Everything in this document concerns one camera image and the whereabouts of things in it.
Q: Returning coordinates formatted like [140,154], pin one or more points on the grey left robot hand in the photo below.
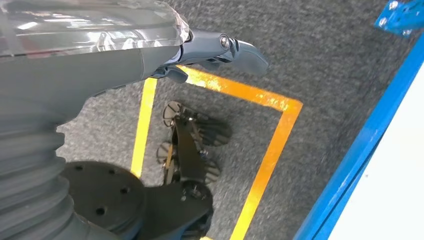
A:
[82,66]

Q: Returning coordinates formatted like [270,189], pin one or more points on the blue steel shelf rack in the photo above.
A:
[357,159]

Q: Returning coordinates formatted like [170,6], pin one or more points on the yellow floor tape square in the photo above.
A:
[281,132]

